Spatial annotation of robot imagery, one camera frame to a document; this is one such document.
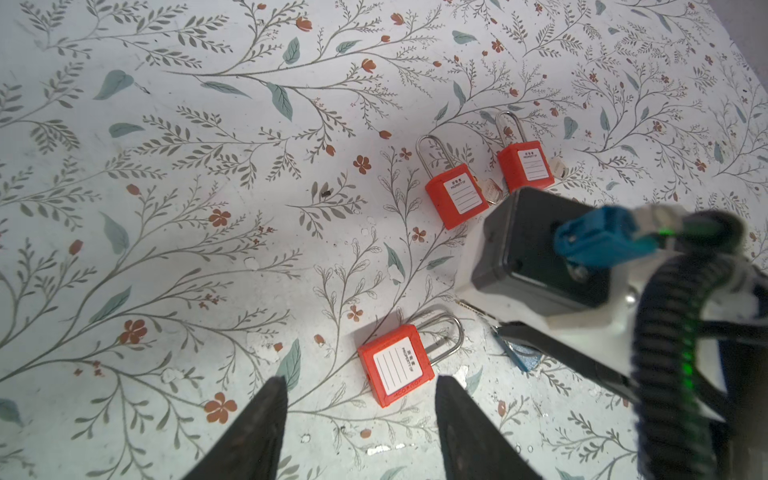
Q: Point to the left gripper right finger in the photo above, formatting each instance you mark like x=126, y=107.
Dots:
x=471, y=446

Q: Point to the red padlock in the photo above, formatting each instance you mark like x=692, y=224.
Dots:
x=522, y=162
x=398, y=362
x=456, y=193

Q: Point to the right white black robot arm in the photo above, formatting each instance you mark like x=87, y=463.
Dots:
x=654, y=304

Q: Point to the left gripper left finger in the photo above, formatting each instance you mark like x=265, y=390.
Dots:
x=251, y=447

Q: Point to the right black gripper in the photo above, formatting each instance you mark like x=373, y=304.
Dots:
x=607, y=361

